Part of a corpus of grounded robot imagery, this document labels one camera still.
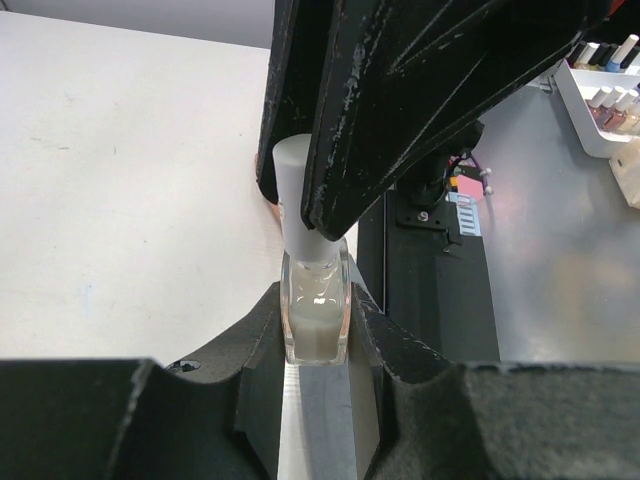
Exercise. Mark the nail polish bottles in tray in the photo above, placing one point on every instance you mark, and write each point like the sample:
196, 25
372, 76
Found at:
608, 77

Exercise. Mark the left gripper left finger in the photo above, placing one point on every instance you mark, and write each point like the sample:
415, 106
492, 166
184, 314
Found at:
214, 414

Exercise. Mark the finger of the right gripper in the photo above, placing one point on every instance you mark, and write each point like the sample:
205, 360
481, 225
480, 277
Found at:
299, 41
400, 78

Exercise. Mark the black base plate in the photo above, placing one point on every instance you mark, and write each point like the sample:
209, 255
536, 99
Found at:
427, 271

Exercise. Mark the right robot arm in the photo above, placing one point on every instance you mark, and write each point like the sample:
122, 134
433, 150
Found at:
445, 170

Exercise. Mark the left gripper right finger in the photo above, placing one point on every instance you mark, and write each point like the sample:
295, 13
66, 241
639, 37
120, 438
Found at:
417, 415

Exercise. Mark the white nail polish cap brush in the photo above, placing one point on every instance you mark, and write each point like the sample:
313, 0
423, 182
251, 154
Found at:
301, 244

